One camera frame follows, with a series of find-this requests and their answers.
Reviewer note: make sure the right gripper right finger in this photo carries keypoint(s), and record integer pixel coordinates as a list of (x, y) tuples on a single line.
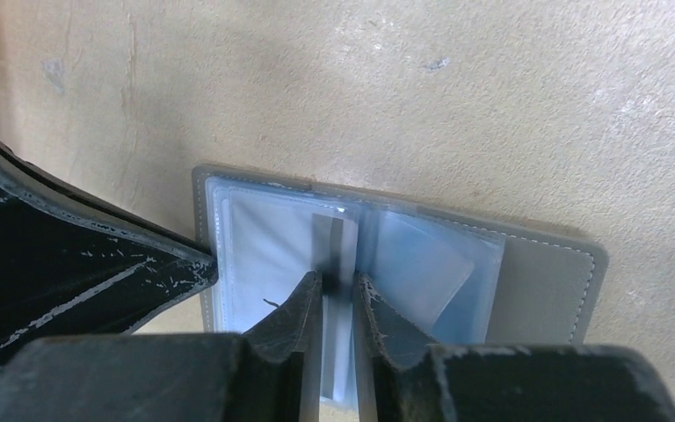
[(403, 374)]

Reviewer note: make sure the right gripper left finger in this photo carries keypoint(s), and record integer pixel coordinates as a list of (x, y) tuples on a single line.
[(272, 372)]

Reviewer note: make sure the grey card holder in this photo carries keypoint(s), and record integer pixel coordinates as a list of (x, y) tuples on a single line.
[(461, 279)]

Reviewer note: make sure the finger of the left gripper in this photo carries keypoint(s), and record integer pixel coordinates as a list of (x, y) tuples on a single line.
[(72, 264)]

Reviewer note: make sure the white magnetic stripe card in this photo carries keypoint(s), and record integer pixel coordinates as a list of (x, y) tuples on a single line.
[(326, 257)]

